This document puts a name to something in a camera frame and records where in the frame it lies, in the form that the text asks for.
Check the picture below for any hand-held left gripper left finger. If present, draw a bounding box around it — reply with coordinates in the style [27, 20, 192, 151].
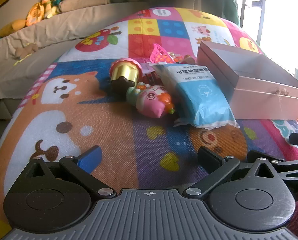
[22, 145, 117, 199]

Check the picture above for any green curtain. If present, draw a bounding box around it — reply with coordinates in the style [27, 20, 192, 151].
[224, 0, 240, 25]

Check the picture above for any pink gold cupcake toy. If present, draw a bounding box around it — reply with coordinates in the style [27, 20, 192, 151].
[110, 58, 143, 98]

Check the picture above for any orange yellow plush toy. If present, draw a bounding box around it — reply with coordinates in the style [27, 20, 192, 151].
[26, 2, 46, 27]

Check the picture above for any beige plush toy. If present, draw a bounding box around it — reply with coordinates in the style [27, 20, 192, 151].
[14, 44, 40, 59]

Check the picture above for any pink toy basket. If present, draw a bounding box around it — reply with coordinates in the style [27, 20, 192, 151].
[149, 43, 175, 64]

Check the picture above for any pink cardboard box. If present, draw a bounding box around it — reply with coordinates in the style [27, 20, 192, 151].
[197, 40, 298, 120]

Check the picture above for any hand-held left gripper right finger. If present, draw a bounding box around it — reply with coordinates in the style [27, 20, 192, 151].
[184, 146, 285, 202]

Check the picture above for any small orange brown toy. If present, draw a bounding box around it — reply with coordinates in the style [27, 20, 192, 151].
[175, 54, 197, 65]

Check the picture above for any small red toy piece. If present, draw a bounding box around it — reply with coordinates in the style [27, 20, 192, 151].
[139, 71, 162, 84]

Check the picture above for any pink cartoon figure toy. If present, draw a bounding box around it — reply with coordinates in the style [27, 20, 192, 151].
[126, 82, 176, 119]

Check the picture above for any blue white wipes pack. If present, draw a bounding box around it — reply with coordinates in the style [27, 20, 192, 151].
[152, 64, 240, 130]

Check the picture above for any colourful cartoon play mat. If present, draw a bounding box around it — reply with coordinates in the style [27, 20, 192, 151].
[0, 7, 298, 230]

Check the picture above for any beige bed sheet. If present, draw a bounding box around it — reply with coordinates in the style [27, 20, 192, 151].
[0, 2, 149, 120]

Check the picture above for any yellow duck plush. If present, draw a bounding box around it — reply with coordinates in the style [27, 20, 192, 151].
[40, 0, 52, 18]

